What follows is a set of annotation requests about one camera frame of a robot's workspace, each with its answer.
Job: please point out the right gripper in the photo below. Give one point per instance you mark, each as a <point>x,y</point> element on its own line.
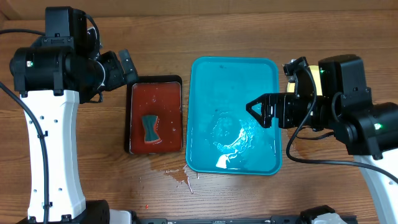
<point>265,117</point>

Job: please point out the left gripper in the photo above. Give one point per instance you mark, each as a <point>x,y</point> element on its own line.
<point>114,79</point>

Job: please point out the dark green sponge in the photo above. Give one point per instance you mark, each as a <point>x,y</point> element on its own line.
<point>150,125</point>

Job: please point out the yellow-green plate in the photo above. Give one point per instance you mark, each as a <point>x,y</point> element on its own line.
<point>316,76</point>

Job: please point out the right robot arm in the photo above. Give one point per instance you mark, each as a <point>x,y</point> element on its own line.
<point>344,105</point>

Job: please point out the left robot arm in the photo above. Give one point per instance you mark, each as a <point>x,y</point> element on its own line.
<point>61,70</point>

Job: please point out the black tray with red water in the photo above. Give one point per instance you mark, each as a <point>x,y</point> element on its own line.
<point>160,96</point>

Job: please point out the teal plastic tray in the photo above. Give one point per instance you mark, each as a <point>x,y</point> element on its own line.
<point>222,137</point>

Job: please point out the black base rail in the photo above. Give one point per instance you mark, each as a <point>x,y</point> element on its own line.
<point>217,220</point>

